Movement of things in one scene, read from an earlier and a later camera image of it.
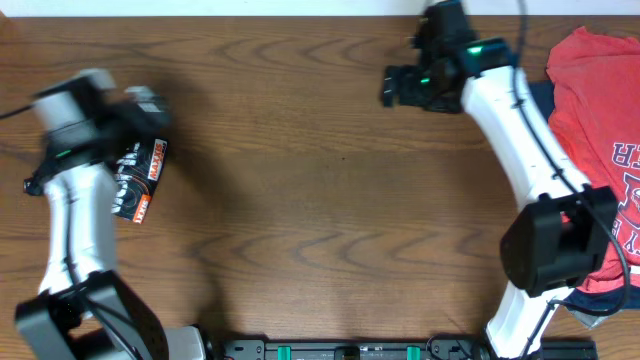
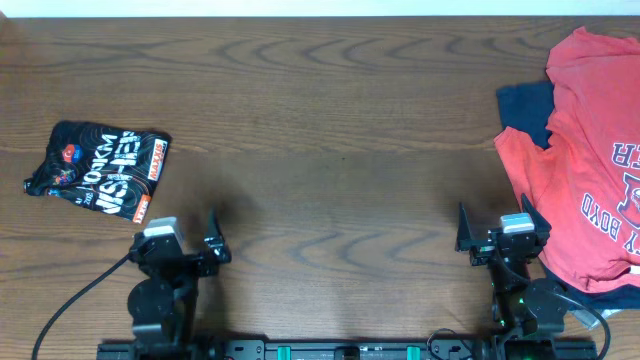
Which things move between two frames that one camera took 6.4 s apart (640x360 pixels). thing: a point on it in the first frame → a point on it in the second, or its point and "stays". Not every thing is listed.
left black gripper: x=132 y=120 → x=195 y=258
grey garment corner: x=589 y=320 stays
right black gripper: x=411 y=95 → x=545 y=226
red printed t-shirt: x=596 y=114 stays
